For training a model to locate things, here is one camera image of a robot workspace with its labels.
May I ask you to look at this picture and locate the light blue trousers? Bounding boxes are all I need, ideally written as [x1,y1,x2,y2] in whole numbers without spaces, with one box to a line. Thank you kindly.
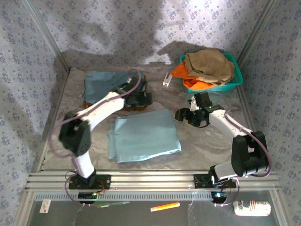
[107,108,182,163]

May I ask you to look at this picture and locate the denim blue trousers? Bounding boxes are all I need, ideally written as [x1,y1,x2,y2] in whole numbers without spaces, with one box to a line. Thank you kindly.
[82,70,146,105]

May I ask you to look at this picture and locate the orange trousers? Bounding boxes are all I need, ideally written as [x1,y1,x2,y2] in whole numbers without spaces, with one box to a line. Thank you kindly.
[171,65,217,91]

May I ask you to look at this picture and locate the tan khaki trousers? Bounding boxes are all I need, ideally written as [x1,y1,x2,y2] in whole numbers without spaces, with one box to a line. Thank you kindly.
[183,48,236,86]

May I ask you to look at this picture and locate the white plastic block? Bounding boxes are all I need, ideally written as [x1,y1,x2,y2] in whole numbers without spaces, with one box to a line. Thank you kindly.
[162,72,172,87]

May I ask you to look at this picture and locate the teal plastic basket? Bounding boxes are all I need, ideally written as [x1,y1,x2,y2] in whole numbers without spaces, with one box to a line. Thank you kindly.
[180,53,244,94]

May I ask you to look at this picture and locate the right black controller board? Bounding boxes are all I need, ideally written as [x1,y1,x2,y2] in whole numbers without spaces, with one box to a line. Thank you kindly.
[211,192,228,203]

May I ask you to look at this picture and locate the black controller board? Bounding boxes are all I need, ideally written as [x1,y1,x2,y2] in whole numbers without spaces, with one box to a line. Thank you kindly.
[211,192,228,203]
[78,192,97,201]

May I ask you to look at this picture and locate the orange marker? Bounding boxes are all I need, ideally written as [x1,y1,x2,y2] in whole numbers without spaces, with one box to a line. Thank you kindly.
[150,202,181,212]

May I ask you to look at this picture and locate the white can with flag print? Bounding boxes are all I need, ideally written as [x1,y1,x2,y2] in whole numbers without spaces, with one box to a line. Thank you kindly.
[232,200,271,217]

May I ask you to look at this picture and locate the green pen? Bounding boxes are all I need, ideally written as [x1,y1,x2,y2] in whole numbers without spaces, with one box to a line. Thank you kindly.
[97,201,130,208]

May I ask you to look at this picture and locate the left black controller board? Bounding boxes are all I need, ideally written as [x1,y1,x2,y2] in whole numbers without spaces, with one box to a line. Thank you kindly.
[78,192,97,201]

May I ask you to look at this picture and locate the white tag with red mark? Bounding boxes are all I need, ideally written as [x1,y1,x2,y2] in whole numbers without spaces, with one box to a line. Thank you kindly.
[39,199,52,214]

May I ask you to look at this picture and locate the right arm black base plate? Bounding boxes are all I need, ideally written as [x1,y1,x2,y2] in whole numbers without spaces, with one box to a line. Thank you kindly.
[193,173,237,189]

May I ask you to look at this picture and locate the aluminium mounting rail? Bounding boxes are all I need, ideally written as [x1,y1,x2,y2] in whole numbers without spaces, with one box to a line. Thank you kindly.
[24,170,282,191]

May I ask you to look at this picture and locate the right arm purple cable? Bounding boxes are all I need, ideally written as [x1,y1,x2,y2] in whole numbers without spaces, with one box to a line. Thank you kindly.
[213,91,273,208]

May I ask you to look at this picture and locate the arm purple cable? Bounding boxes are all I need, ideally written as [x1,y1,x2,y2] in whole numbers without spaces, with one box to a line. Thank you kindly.
[213,91,273,208]
[48,69,143,208]

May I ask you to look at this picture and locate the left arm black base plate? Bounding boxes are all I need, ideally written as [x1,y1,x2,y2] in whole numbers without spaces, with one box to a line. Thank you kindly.
[68,174,111,190]

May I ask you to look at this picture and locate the grey slotted cable duct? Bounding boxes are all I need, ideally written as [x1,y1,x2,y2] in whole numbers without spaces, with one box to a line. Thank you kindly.
[34,193,216,202]

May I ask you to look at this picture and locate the aluminium corner post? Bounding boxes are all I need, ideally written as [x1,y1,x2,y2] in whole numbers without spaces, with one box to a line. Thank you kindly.
[22,0,71,71]
[236,0,280,64]

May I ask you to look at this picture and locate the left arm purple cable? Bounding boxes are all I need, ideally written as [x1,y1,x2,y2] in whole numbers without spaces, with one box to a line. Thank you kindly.
[48,69,143,208]

